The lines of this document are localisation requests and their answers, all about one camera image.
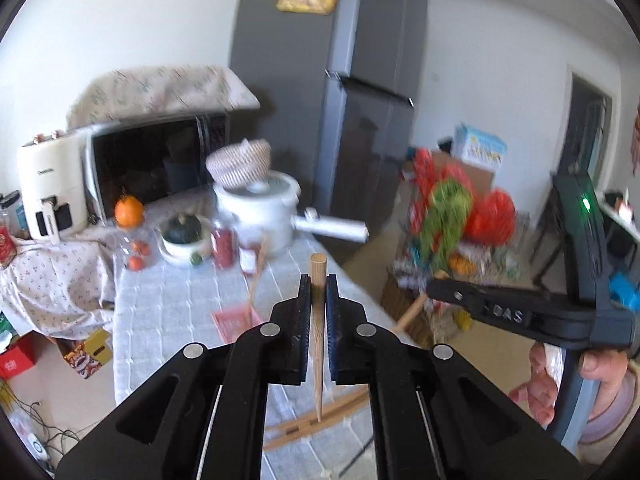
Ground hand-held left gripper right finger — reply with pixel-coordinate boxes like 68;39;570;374
325;274;582;480

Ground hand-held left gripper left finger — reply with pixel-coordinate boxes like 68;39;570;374
54;274;312;480

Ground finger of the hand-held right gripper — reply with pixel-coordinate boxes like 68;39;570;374
426;278;540;343

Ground wooden chopstick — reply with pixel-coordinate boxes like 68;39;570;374
309;254;328;423
272;392;371;433
247;237;267;311
392;272;448;336

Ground pink utensil holder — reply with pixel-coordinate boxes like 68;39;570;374
211;305;263;346

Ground person's right hand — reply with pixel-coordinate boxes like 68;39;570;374
510;344;633;429

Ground red plastic bags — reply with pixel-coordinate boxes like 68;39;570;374
410;147;518;248

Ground green vegetable bunch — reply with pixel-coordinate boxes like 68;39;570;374
420;177;473;271

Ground wooden rack on table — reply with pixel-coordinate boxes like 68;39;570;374
262;407;353;452

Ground tall red-filled jar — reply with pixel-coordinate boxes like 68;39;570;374
210;220;238;268

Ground brown cardboard box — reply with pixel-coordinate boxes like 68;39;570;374
430;150;496;198

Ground white checkered tablecloth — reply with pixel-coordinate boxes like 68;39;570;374
112;195;416;480

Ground white electric pot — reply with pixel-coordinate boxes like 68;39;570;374
214;170;370;258

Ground white bowl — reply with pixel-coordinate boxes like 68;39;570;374
159;220;213;267

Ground blue and white box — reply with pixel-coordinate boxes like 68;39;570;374
452;124;507;168

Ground green squash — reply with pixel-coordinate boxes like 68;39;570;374
165;214;203;243

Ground woven basket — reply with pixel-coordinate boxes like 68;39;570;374
206;139;273;190

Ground clear glass jar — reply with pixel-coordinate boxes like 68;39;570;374
114;225;156;273

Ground grey refrigerator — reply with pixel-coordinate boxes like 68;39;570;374
229;0;431;268

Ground yellow cardboard box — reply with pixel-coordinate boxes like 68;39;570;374
62;330;113;378

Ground orange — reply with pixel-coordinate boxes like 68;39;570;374
115;195;146;228

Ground microwave oven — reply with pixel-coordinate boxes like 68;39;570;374
82;110;231;221

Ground floral tablecloth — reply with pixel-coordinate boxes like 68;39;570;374
0;235;118;336

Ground red box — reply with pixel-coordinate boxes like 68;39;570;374
0;345;37;381

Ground floral microwave cover cloth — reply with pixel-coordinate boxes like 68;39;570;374
66;65;261;131

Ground white air fryer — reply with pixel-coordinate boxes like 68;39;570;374
17;130;93;243

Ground red tin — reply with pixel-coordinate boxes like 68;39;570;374
0;225;16;267

